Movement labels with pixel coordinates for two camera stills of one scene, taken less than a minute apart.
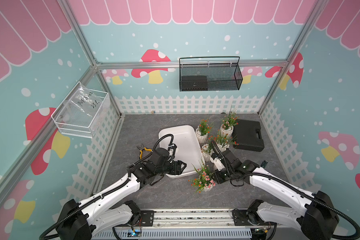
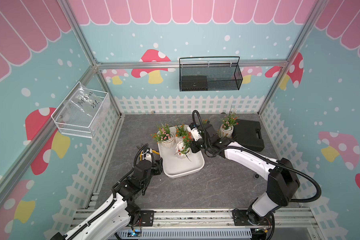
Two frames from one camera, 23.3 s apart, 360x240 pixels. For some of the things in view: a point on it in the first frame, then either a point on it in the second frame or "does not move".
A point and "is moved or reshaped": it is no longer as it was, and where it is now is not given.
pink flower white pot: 204,182 to 163,136
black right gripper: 216,176 to 192,146
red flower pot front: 206,151 to 180,131
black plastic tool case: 247,135 does not move
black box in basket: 194,83 does not move
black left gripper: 176,167 to 158,166
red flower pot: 221,141 is moved or reshaped
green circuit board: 134,233 does not move
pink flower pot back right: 228,123 does not move
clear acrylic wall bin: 82,112 does not move
